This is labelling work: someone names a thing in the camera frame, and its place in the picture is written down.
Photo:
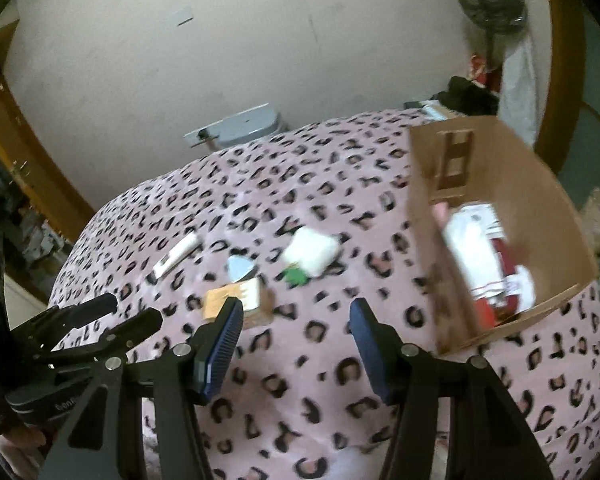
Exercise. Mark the pink flat item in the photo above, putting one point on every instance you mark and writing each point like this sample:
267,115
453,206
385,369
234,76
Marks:
440,213

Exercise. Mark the small green item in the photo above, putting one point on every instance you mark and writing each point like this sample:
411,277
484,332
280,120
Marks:
295,276

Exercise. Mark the white hanging cloth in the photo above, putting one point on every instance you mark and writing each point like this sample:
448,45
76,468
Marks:
519,95

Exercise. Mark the cluttered shelf of boxes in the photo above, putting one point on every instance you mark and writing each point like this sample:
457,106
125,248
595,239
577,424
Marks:
35,232

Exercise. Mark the pink leopard print blanket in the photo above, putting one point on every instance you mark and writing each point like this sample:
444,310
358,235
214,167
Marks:
290,200

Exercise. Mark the brown paper bag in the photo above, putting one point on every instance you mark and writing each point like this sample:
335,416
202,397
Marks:
597,212

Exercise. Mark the red and white packet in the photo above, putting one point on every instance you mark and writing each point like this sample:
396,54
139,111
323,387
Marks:
510,280

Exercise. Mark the orange and white box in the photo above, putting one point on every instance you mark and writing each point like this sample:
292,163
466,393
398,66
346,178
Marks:
235,300

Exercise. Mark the long white box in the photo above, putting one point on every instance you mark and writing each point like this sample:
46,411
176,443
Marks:
176,256

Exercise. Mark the wooden door frame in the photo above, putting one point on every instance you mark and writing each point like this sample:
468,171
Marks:
25,150

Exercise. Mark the brown cardboard box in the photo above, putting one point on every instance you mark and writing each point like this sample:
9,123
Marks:
530,170

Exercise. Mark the white soft packet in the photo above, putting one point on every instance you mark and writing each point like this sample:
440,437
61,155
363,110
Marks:
312,252

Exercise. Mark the pile of black clothes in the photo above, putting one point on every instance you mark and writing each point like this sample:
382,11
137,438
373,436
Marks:
467,95

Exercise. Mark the light blue small item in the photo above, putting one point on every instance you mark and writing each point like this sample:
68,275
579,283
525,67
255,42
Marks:
240,266

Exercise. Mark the grey plastic appliance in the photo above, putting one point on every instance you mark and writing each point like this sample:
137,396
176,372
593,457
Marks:
237,127

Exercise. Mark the wooden framed sliding door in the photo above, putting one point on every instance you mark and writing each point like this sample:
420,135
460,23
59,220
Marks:
565,60

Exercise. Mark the black standing fan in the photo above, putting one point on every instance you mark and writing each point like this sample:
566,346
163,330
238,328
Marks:
490,5

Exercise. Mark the red printed item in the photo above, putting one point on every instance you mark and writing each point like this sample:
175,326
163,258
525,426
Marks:
480,67

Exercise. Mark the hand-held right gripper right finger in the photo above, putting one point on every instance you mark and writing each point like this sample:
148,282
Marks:
369,352

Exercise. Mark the white wall plate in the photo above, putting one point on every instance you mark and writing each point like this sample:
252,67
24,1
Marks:
182,15

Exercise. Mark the white plastic packet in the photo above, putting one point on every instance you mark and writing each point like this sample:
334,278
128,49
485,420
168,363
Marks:
472,247

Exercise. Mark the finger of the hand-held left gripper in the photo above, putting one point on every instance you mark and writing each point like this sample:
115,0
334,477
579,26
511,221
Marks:
102,304
142,321

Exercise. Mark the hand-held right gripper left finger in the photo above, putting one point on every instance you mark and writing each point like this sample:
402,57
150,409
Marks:
220,351

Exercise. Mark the person's left hand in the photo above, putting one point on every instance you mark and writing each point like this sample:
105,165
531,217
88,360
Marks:
25,438

